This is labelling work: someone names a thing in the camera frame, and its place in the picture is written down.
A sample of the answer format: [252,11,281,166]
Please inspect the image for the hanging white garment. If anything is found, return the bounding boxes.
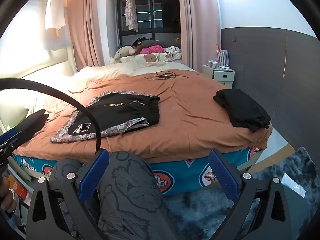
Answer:
[44,0,67,30]

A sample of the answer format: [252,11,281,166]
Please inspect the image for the black framed window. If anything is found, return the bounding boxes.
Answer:
[116,0,181,50]

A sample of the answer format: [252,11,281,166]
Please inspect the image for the orange box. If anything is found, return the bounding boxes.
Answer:
[9,175,28,200]

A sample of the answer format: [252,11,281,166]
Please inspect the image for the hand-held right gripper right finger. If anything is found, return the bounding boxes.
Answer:
[209,149,298,240]

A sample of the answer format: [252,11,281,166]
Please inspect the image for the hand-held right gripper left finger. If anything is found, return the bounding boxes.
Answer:
[26,149,110,240]

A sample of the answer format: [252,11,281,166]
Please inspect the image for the pink curtain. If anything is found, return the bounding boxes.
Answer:
[64,0,105,72]
[176,0,222,72]

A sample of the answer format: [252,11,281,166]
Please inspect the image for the blue heart-print bedsheet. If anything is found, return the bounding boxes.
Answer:
[11,146,263,195]

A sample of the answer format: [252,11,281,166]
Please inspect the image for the folded black garment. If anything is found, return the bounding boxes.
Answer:
[213,89,272,133]

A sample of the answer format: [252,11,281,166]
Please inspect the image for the cream nightstand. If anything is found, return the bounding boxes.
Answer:
[202,64,235,89]

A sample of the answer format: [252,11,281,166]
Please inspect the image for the white plastic bag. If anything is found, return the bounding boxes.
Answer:
[281,172,307,198]

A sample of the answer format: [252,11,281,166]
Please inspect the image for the orange blanket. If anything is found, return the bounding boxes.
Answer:
[12,69,273,164]

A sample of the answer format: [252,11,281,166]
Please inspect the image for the floral print pants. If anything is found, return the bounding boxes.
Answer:
[49,91,160,143]

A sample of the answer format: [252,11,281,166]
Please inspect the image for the black plush toy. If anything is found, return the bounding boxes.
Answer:
[132,37,160,53]

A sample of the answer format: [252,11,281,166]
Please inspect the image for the pink plush toy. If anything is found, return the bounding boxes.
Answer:
[140,45,164,55]

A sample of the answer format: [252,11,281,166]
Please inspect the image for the person's leg in grey pants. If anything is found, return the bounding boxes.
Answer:
[49,151,180,240]

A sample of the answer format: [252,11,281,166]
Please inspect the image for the black shorts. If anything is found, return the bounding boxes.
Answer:
[68,93,160,136]

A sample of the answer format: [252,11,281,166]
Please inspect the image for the bear-print pillow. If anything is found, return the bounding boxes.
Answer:
[120,53,182,68]

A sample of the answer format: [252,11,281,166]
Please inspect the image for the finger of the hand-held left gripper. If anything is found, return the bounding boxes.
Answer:
[0,109,50,145]

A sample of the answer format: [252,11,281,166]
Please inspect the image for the thin black cable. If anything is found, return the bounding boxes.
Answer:
[146,71,189,81]

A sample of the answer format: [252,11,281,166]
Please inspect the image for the black-spotted white plush toy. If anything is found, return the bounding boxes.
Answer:
[162,46,182,59]

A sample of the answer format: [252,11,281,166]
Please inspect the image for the cream elephant plush toy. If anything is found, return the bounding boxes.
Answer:
[110,45,137,64]

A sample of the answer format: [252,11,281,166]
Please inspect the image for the grey shaggy rug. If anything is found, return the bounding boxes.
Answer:
[160,146,320,240]

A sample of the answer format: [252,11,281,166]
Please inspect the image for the striped gift bag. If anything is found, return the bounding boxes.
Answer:
[216,44,229,67]

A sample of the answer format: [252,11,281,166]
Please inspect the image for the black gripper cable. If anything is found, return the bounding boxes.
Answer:
[0,78,102,152]

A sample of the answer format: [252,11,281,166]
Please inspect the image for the person's left hand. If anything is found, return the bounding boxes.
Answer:
[0,174,17,214]

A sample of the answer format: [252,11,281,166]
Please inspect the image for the cream quilt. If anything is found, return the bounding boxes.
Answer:
[25,61,198,113]

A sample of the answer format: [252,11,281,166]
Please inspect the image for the hanging floral garment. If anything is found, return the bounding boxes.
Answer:
[124,0,139,32]

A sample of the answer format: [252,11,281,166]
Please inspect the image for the white headboard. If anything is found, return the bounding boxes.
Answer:
[0,45,77,135]

